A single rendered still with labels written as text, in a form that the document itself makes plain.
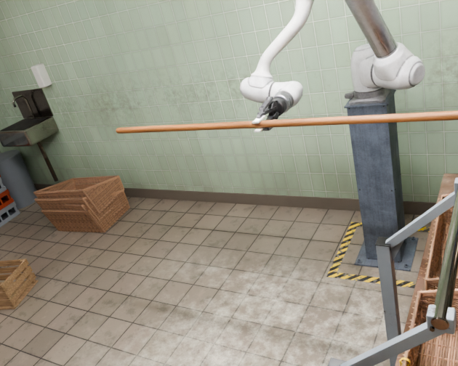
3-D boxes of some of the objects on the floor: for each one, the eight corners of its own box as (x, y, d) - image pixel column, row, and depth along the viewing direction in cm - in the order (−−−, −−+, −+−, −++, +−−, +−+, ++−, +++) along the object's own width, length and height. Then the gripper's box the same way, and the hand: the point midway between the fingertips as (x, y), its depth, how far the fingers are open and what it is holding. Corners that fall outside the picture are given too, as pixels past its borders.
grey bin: (48, 194, 503) (26, 149, 479) (20, 212, 476) (-4, 165, 452) (27, 192, 523) (5, 149, 499) (-1, 210, 495) (-26, 165, 472)
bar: (485, 319, 218) (488, 84, 167) (461, 646, 125) (451, 342, 74) (416, 307, 235) (400, 91, 184) (349, 590, 142) (278, 308, 91)
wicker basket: (99, 238, 384) (88, 210, 372) (51, 236, 409) (38, 210, 397) (131, 207, 422) (121, 181, 410) (85, 207, 447) (75, 183, 435)
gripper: (283, 86, 193) (259, 107, 176) (290, 121, 200) (268, 144, 183) (267, 88, 197) (243, 109, 179) (275, 122, 204) (251, 145, 186)
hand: (259, 123), depth 183 cm, fingers closed on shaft, 3 cm apart
